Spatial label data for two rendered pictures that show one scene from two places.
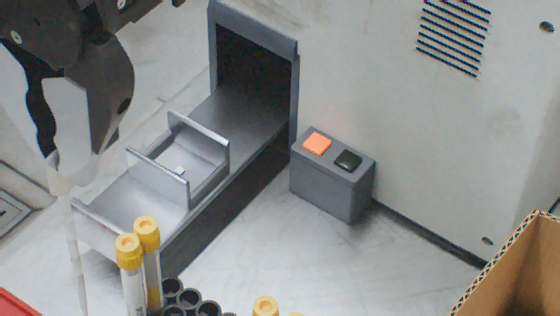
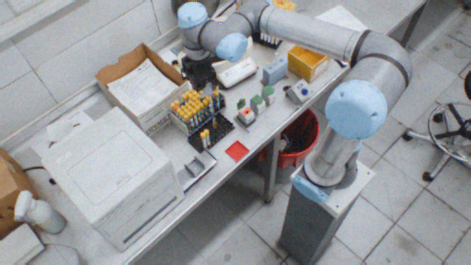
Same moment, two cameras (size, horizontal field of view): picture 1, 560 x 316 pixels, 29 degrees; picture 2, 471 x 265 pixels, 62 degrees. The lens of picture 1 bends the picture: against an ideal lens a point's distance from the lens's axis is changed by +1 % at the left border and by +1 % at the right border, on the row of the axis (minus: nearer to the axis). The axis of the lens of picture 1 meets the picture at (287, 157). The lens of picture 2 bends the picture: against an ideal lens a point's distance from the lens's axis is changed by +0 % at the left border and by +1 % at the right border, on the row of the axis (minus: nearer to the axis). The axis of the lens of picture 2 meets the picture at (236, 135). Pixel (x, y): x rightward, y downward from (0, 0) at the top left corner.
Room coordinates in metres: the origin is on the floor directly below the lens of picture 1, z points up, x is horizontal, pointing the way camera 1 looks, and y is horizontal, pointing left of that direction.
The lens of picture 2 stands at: (1.09, 0.38, 2.17)
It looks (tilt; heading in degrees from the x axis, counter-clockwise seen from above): 59 degrees down; 194
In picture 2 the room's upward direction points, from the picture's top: 3 degrees counter-clockwise
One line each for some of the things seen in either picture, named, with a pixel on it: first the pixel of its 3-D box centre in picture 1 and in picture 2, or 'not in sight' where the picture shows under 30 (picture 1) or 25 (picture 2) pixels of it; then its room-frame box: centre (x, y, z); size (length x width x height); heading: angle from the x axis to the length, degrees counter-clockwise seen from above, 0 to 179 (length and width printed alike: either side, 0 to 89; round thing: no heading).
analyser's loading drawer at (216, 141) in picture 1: (198, 149); (190, 172); (0.54, 0.07, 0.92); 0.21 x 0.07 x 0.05; 146
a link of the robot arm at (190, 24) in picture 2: not in sight; (194, 26); (0.35, 0.10, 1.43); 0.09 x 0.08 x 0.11; 64
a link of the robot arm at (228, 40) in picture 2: not in sight; (227, 38); (0.38, 0.19, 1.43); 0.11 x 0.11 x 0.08; 64
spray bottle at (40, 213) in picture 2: not in sight; (40, 215); (0.81, -0.34, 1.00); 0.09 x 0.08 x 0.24; 56
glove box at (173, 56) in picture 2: not in sight; (185, 70); (0.09, -0.08, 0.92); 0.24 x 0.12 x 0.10; 56
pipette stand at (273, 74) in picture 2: not in sight; (274, 72); (0.04, 0.29, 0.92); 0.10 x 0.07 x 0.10; 141
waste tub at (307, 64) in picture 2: not in sight; (308, 59); (-0.06, 0.42, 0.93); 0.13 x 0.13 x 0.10; 55
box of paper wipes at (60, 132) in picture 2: not in sight; (63, 134); (0.49, -0.43, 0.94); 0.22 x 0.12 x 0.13; 150
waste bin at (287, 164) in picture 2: not in sight; (281, 146); (-0.02, 0.36, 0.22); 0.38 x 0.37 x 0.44; 146
